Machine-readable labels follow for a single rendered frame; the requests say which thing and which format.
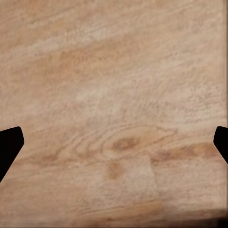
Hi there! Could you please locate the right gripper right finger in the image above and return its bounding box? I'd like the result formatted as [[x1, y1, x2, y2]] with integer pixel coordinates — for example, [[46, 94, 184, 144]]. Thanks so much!
[[213, 126, 228, 163]]

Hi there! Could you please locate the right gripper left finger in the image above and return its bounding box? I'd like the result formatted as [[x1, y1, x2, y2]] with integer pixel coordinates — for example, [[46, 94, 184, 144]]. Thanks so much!
[[0, 126, 24, 182]]

